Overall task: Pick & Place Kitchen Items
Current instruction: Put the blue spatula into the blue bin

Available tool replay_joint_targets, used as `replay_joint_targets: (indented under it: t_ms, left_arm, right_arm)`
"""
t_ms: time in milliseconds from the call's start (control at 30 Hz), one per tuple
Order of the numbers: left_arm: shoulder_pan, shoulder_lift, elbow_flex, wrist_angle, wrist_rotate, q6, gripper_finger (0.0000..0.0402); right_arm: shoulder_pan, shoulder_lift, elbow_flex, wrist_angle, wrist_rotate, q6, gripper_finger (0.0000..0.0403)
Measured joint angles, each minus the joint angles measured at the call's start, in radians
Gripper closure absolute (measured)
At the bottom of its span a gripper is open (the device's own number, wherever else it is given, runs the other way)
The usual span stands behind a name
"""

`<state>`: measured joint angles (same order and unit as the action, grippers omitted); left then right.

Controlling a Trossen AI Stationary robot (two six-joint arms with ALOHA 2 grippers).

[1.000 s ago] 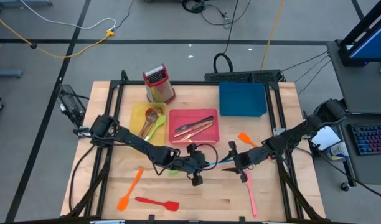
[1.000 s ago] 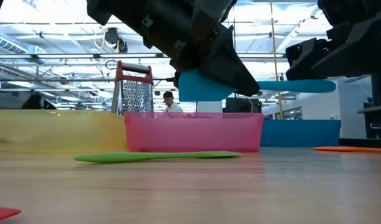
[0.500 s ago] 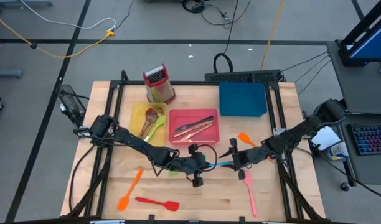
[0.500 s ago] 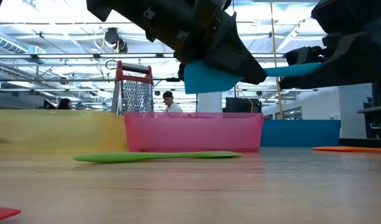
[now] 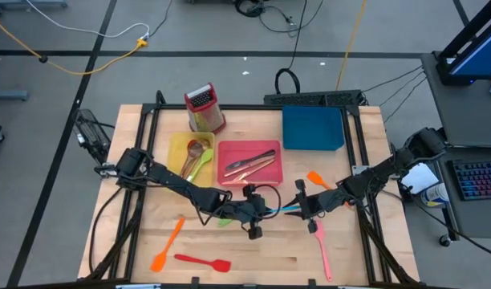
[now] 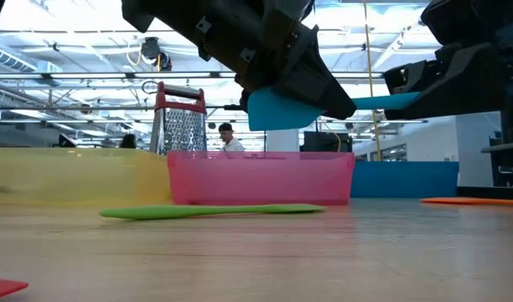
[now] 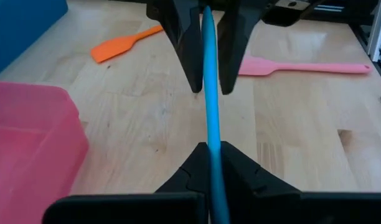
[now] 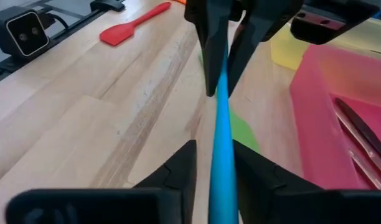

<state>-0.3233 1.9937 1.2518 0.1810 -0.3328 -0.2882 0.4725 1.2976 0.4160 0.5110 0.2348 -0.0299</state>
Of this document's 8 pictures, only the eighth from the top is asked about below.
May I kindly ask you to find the green silicone spatula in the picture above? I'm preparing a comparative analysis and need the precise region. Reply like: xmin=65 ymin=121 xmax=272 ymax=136
xmin=198 ymin=51 xmax=261 ymax=154

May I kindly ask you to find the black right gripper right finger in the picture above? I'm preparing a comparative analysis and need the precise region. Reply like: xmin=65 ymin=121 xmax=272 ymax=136
xmin=232 ymin=139 xmax=338 ymax=224

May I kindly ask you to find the blue silicone spatula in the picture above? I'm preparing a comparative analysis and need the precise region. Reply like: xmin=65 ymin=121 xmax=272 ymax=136
xmin=208 ymin=42 xmax=240 ymax=224

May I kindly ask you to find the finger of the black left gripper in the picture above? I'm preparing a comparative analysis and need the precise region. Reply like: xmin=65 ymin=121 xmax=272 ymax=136
xmin=184 ymin=0 xmax=232 ymax=97
xmin=227 ymin=0 xmax=304 ymax=97

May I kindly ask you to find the black aluminium table frame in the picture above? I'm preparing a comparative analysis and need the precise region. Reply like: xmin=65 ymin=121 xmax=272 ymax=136
xmin=0 ymin=0 xmax=126 ymax=87

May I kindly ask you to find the black table knife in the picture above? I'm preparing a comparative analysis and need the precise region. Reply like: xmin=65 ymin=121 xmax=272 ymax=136
xmin=334 ymin=97 xmax=381 ymax=166

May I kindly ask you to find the pink plastic bin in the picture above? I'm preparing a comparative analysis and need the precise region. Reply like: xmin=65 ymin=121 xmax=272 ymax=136
xmin=289 ymin=43 xmax=381 ymax=191

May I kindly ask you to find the red silicone spatula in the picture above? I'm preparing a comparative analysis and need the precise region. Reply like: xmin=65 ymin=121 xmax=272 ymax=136
xmin=99 ymin=1 xmax=172 ymax=47

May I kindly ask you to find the black camera cable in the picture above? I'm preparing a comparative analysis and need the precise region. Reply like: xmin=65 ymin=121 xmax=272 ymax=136
xmin=45 ymin=12 xmax=70 ymax=32

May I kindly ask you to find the black table camera box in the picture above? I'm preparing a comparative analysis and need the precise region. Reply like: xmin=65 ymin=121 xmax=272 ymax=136
xmin=0 ymin=5 xmax=59 ymax=74

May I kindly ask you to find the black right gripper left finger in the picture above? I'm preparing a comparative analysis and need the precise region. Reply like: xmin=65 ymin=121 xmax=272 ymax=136
xmin=133 ymin=139 xmax=198 ymax=224

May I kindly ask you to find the yellow plastic bin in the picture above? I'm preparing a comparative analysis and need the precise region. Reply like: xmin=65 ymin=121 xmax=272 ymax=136
xmin=270 ymin=17 xmax=381 ymax=73

